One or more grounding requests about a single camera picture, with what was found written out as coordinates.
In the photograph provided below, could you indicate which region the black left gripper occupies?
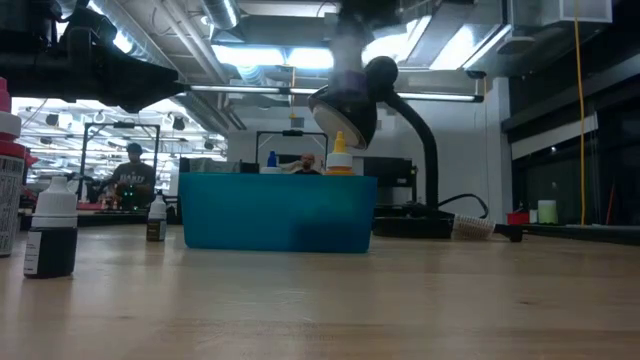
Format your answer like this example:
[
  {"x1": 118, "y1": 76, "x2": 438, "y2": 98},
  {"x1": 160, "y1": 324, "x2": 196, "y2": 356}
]
[{"x1": 59, "y1": 24, "x2": 187, "y2": 114}]

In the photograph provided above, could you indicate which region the purple food coloring bottle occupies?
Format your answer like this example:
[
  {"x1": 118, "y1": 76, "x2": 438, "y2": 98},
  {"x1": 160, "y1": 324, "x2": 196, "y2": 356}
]
[{"x1": 329, "y1": 0, "x2": 374, "y2": 99}]

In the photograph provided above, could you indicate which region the small white-capped dropper bottle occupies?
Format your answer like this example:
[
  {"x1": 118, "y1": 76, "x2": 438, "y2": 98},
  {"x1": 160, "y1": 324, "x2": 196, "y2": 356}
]
[
  {"x1": 22, "y1": 175, "x2": 80, "y2": 280},
  {"x1": 145, "y1": 193, "x2": 168, "y2": 243}
]

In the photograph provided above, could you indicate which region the blue food coloring bottle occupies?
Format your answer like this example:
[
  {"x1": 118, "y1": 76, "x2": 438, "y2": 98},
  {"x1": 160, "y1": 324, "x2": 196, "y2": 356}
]
[{"x1": 259, "y1": 150, "x2": 284, "y2": 175}]

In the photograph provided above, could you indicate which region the yellow food coloring bottle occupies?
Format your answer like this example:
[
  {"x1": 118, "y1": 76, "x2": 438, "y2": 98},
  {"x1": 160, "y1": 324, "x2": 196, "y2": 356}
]
[{"x1": 325, "y1": 130, "x2": 356, "y2": 177}]

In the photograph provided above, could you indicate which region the pink food coloring bottle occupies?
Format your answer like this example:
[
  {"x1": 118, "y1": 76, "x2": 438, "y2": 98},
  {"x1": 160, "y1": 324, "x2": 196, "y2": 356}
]
[{"x1": 0, "y1": 76, "x2": 27, "y2": 258}]

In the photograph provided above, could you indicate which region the person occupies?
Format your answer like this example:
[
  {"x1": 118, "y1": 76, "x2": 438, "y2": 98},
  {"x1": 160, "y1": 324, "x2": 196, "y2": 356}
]
[
  {"x1": 292, "y1": 152, "x2": 321, "y2": 176},
  {"x1": 102, "y1": 142, "x2": 157, "y2": 211}
]

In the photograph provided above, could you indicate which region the long ceiling light bar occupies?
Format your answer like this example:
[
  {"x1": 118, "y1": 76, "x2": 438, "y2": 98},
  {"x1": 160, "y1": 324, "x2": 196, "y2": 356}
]
[{"x1": 188, "y1": 83, "x2": 485, "y2": 104}]

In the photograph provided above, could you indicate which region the black desk lamp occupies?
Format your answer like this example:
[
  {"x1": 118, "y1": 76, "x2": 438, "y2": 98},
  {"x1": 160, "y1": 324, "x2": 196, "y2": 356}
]
[{"x1": 307, "y1": 55, "x2": 455, "y2": 240}]

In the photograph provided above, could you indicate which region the teal plastic bin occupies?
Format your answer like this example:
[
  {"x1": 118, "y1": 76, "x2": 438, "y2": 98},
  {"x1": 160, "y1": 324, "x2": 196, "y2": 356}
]
[{"x1": 178, "y1": 172, "x2": 379, "y2": 254}]

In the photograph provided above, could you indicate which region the dark equipment cabinet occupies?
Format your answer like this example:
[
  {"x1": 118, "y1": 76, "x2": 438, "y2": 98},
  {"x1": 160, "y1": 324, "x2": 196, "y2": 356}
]
[{"x1": 354, "y1": 155, "x2": 417, "y2": 206}]

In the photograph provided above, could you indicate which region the pale green cup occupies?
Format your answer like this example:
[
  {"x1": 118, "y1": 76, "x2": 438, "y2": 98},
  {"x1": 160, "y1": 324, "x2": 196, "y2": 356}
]
[{"x1": 537, "y1": 199, "x2": 559, "y2": 225}]

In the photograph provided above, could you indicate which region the red rod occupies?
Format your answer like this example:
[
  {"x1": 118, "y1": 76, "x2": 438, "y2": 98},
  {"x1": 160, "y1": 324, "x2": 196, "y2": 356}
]
[{"x1": 605, "y1": 182, "x2": 616, "y2": 226}]

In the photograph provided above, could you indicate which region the dark background side table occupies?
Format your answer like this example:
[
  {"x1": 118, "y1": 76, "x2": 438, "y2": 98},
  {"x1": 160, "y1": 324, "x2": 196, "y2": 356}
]
[{"x1": 522, "y1": 223, "x2": 640, "y2": 246}]

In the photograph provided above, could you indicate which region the black background rig frame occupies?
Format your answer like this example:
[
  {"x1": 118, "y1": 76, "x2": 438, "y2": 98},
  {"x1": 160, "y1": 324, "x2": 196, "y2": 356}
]
[
  {"x1": 79, "y1": 121, "x2": 162, "y2": 201},
  {"x1": 255, "y1": 129, "x2": 330, "y2": 174}
]

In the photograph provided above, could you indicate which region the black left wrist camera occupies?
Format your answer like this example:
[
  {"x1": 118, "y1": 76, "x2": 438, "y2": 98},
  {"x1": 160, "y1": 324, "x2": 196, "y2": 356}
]
[{"x1": 62, "y1": 4, "x2": 119, "y2": 49}]

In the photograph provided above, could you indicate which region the black lamp power cord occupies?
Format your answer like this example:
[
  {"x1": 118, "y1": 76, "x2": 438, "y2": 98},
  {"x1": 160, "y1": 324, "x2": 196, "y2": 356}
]
[{"x1": 437, "y1": 192, "x2": 524, "y2": 244}]

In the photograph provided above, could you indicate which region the yellow extension cord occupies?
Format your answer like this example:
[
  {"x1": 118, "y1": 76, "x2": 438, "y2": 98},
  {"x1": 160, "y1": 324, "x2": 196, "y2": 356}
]
[{"x1": 572, "y1": 0, "x2": 587, "y2": 227}]

